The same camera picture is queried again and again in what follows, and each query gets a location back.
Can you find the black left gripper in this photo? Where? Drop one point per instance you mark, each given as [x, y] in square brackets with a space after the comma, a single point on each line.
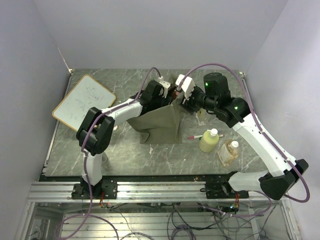
[164, 100]

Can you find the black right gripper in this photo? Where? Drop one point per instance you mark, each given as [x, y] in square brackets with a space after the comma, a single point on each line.
[188, 104]

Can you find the olive green canvas bag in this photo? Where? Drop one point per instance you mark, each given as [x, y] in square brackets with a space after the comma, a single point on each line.
[162, 125]

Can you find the orange bottle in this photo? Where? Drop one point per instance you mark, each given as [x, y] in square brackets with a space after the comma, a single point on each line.
[175, 94]

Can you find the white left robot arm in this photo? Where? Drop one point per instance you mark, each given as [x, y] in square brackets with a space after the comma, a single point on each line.
[95, 132]

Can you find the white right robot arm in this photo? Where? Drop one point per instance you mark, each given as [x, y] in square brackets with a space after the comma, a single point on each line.
[283, 170]

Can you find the clear perfume bottle, black cap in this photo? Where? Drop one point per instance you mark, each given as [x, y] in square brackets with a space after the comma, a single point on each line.
[201, 117]

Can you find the yellow-green pump bottle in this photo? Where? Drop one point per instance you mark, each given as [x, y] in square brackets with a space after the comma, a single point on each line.
[209, 140]

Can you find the red and white marker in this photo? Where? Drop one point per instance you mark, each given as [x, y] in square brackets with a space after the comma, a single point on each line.
[200, 136]

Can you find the amber liquid bottle, white cap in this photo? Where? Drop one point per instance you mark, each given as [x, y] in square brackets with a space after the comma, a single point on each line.
[228, 152]

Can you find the yellow-framed small whiteboard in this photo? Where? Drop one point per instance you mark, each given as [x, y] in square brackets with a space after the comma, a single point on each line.
[87, 93]

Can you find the grey metallic tube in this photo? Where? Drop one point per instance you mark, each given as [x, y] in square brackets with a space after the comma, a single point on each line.
[104, 160]

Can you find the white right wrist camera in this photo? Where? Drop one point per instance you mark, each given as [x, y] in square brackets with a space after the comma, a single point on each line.
[187, 86]

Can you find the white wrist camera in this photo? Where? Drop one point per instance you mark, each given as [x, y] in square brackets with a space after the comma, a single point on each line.
[166, 85]
[187, 86]

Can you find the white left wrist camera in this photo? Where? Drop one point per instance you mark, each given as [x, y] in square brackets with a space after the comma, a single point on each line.
[166, 85]

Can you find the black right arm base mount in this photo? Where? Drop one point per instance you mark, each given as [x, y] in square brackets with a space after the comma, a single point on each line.
[217, 187]

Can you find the aluminium rail frame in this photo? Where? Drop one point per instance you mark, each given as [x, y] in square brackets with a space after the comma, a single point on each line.
[153, 208]

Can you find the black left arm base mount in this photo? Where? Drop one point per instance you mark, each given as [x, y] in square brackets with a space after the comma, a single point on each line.
[106, 189]

